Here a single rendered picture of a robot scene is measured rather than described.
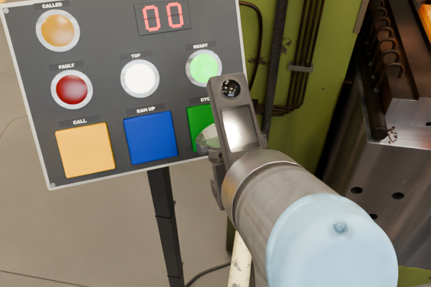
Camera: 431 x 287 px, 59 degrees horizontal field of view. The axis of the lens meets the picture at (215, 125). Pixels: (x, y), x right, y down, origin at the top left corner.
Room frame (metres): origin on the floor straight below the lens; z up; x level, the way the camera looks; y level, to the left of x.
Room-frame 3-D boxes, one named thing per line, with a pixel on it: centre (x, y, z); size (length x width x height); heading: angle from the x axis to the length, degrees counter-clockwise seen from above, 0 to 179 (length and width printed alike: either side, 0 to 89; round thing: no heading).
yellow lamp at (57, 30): (0.48, 0.22, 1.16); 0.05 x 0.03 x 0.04; 80
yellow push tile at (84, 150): (0.39, 0.20, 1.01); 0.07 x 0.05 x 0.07; 105
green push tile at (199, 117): (0.45, 0.01, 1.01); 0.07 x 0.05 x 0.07; 105
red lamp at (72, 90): (0.44, 0.21, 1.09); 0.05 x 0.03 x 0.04; 80
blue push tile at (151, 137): (0.42, 0.10, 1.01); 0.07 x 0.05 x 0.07; 105
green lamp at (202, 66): (0.49, 0.02, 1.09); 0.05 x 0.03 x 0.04; 80
